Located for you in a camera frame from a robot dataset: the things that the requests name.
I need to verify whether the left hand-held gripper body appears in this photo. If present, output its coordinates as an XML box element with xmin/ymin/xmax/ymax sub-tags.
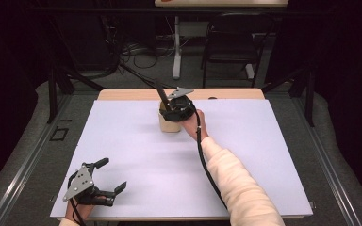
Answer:
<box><xmin>62</xmin><ymin>162</ymin><xmax>117</xmax><ymax>207</ymax></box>

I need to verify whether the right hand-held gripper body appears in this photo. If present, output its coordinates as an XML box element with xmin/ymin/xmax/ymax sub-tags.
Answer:
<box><xmin>167</xmin><ymin>87</ymin><xmax>198</xmax><ymax>122</ymax></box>

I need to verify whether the beige square cup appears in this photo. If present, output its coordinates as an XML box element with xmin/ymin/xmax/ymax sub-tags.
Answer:
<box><xmin>157</xmin><ymin>100</ymin><xmax>183</xmax><ymax>134</ymax></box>

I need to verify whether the black cleaver knife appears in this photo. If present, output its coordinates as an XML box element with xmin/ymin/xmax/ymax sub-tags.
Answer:
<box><xmin>154</xmin><ymin>80</ymin><xmax>173</xmax><ymax>113</ymax></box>

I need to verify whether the person's right hand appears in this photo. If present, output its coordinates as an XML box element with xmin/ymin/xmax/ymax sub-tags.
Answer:
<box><xmin>179</xmin><ymin>108</ymin><xmax>209</xmax><ymax>142</ymax></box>

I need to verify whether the person's left hand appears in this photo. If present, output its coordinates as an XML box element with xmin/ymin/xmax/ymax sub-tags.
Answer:
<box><xmin>64</xmin><ymin>195</ymin><xmax>107</xmax><ymax>221</ymax></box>

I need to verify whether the white table board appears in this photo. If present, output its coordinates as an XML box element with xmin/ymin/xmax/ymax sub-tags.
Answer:
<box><xmin>49</xmin><ymin>99</ymin><xmax>314</xmax><ymax>220</ymax></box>

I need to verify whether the light wooden table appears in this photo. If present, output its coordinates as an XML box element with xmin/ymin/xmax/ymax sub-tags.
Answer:
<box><xmin>56</xmin><ymin>88</ymin><xmax>309</xmax><ymax>222</ymax></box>

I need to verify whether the black folding chair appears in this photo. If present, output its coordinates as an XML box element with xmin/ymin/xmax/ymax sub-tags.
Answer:
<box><xmin>200</xmin><ymin>12</ymin><xmax>277</xmax><ymax>89</ymax></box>

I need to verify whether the black metal stand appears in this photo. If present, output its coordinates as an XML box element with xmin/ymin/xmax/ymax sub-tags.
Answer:
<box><xmin>45</xmin><ymin>60</ymin><xmax>107</xmax><ymax>124</ymax></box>
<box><xmin>260</xmin><ymin>60</ymin><xmax>316</xmax><ymax>128</ymax></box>

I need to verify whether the wooden desk with white legs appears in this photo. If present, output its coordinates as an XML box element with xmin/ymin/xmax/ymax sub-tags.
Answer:
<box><xmin>154</xmin><ymin>0</ymin><xmax>289</xmax><ymax>81</ymax></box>

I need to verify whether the black curtain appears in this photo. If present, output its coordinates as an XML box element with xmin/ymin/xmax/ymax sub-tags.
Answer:
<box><xmin>314</xmin><ymin>0</ymin><xmax>362</xmax><ymax>206</ymax></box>
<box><xmin>0</xmin><ymin>0</ymin><xmax>46</xmax><ymax>193</ymax></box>

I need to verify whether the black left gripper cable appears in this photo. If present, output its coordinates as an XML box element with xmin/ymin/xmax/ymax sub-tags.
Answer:
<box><xmin>67</xmin><ymin>170</ymin><xmax>88</xmax><ymax>226</ymax></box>

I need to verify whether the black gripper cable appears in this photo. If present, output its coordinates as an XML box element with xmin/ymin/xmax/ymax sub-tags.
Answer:
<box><xmin>189</xmin><ymin>103</ymin><xmax>229</xmax><ymax>211</ymax></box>
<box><xmin>67</xmin><ymin>170</ymin><xmax>88</xmax><ymax>226</ymax></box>

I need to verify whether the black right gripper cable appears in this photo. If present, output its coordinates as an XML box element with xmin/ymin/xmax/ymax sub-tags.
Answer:
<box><xmin>189</xmin><ymin>103</ymin><xmax>229</xmax><ymax>211</ymax></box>

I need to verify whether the bundle of floor cables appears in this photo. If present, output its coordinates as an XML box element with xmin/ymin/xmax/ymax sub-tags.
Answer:
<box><xmin>118</xmin><ymin>40</ymin><xmax>177</xmax><ymax>89</ymax></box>

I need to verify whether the metal floor rail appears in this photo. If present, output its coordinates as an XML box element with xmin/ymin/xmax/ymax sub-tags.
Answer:
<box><xmin>0</xmin><ymin>93</ymin><xmax>74</xmax><ymax>226</ymax></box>
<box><xmin>290</xmin><ymin>93</ymin><xmax>362</xmax><ymax>226</ymax></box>

